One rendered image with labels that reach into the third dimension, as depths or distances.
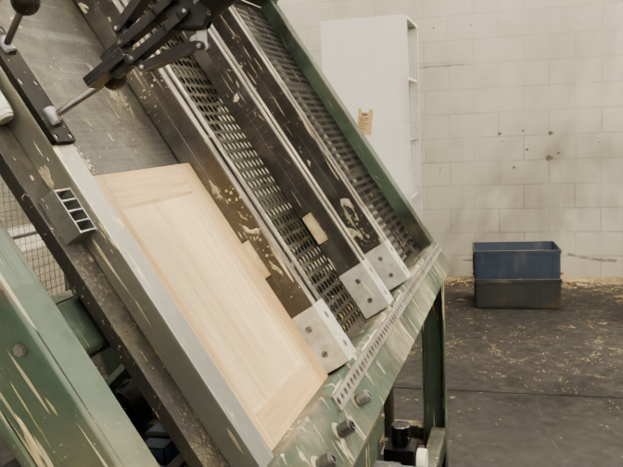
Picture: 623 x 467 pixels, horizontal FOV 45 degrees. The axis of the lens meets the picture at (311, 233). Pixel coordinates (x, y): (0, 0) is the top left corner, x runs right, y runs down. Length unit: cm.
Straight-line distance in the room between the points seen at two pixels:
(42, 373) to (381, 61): 443
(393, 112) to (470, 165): 153
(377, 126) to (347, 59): 49
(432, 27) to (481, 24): 40
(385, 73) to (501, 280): 167
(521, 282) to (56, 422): 482
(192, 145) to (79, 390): 72
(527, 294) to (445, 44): 222
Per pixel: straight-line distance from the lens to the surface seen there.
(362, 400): 140
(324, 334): 142
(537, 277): 552
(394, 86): 509
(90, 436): 84
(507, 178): 644
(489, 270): 548
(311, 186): 183
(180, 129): 146
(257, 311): 134
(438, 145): 645
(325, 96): 286
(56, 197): 105
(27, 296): 86
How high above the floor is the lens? 136
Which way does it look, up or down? 8 degrees down
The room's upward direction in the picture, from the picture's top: 3 degrees counter-clockwise
